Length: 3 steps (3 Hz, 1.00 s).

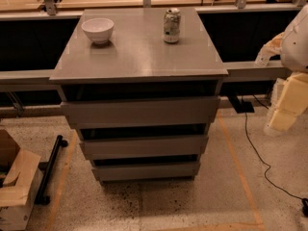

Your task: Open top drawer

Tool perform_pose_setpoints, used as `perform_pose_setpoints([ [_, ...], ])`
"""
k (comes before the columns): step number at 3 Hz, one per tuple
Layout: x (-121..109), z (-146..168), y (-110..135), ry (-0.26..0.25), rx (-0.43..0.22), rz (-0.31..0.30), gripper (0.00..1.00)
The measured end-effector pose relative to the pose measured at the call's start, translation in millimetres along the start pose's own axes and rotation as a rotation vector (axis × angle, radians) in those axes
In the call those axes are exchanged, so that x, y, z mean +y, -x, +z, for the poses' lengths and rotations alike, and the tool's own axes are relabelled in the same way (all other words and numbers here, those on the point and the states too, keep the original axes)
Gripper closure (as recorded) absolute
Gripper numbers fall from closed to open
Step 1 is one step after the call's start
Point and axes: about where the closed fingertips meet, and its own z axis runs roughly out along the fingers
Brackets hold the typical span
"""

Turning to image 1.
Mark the crumpled drink can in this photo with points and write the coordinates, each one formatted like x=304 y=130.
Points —
x=172 y=19

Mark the grey metal rail frame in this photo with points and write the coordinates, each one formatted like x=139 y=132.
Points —
x=237 y=35

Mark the grey drawer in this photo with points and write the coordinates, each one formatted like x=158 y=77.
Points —
x=144 y=147
x=146 y=172
x=141 y=112

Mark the grey bottom drawer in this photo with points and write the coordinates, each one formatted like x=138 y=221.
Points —
x=146 y=172

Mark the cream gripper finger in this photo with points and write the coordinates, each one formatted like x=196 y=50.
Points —
x=289 y=99

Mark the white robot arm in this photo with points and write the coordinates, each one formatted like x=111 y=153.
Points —
x=294 y=47

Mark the open cardboard box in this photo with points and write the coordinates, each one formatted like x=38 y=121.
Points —
x=20 y=183

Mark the clear sanitizer bottle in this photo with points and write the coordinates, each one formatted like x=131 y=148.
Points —
x=268 y=50

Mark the grey top drawer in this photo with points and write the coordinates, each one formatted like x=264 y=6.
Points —
x=141 y=112

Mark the black metal tube stand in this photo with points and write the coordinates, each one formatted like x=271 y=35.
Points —
x=47 y=168

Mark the grey drawer cabinet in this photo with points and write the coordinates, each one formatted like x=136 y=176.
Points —
x=137 y=64

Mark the grey middle drawer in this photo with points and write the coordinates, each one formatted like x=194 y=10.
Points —
x=144 y=147

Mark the black bracket under rail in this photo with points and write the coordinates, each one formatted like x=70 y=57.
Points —
x=240 y=105

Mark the white ceramic bowl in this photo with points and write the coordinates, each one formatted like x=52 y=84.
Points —
x=98 y=30

